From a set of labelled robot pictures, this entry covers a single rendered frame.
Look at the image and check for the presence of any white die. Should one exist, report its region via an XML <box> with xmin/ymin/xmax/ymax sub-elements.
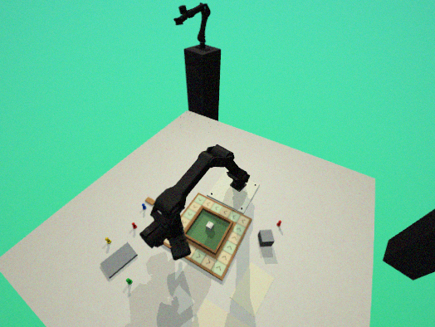
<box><xmin>206</xmin><ymin>222</ymin><xmax>214</xmax><ymax>231</ymax></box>

